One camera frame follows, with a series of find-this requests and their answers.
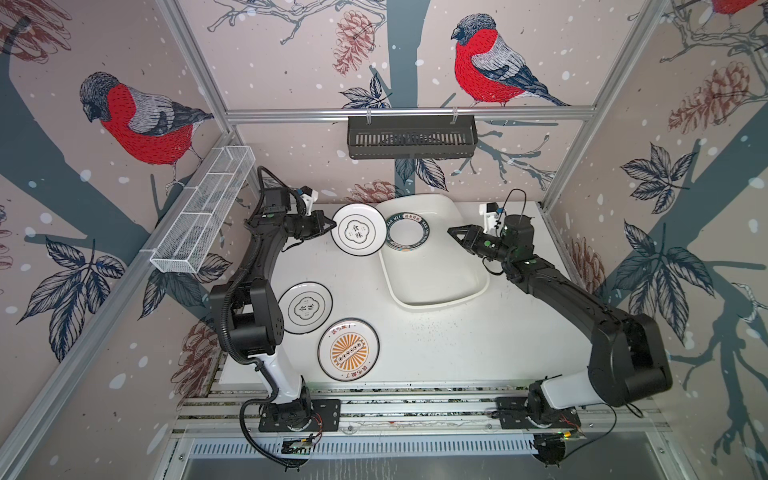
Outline green rim plate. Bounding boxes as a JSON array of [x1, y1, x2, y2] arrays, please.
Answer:
[[385, 212, 431, 251]]

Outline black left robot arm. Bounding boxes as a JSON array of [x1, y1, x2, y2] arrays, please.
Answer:
[[210, 187, 335, 431]]

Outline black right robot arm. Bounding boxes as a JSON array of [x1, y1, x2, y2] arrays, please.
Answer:
[[447, 214, 673, 426]]

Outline white plastic bin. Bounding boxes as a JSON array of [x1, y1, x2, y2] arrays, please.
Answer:
[[377, 194, 490, 310]]

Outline orange sunburst plate front left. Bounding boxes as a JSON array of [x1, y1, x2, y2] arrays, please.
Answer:
[[317, 318, 380, 382]]

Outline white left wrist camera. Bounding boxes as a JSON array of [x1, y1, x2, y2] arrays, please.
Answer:
[[297, 186, 319, 216]]

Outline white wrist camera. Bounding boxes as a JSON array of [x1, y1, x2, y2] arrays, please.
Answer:
[[479, 202, 503, 235], [297, 186, 319, 216]]

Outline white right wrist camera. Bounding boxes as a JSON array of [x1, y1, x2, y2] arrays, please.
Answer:
[[479, 202, 503, 235]]

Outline black wire wall basket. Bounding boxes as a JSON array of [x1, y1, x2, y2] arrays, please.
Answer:
[[347, 115, 478, 160]]

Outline white mesh wall shelf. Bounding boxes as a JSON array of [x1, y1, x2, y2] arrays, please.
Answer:
[[150, 145, 255, 274]]

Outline black corrugated cable conduit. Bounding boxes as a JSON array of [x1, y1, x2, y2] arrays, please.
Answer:
[[217, 281, 307, 469]]

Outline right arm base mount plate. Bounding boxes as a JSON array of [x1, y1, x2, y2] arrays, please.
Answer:
[[491, 397, 581, 430]]

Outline aluminium rail base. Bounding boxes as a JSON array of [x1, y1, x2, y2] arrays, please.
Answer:
[[170, 383, 670, 436]]

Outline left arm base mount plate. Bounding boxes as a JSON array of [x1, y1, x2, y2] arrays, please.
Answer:
[[258, 399, 341, 433]]

